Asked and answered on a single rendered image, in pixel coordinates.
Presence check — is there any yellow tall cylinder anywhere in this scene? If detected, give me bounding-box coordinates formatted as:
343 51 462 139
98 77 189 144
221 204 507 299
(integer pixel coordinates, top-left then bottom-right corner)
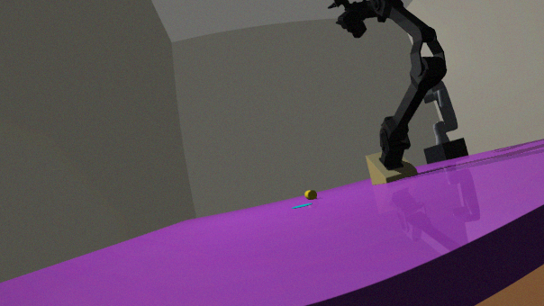
304 190 317 200

